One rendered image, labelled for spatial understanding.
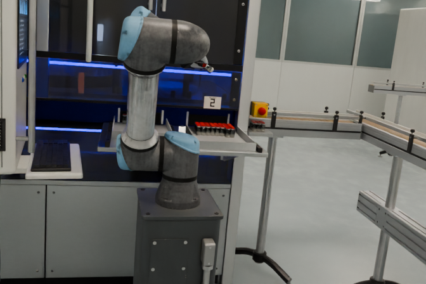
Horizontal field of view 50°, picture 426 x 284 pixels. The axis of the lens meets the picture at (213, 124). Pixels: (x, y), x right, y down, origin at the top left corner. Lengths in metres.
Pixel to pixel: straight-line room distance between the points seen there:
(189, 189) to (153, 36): 0.55
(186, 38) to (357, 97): 6.69
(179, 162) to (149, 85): 0.30
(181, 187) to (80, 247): 1.06
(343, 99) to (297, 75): 0.89
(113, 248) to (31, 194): 0.48
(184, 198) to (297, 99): 5.96
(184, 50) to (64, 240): 1.48
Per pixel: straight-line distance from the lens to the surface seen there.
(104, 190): 2.32
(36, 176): 1.76
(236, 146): 1.91
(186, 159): 1.45
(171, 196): 1.48
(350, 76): 7.66
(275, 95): 7.21
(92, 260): 2.47
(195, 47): 1.20
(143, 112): 1.33
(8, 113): 1.71
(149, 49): 1.18
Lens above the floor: 1.35
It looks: 11 degrees down
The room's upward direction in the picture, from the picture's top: 5 degrees clockwise
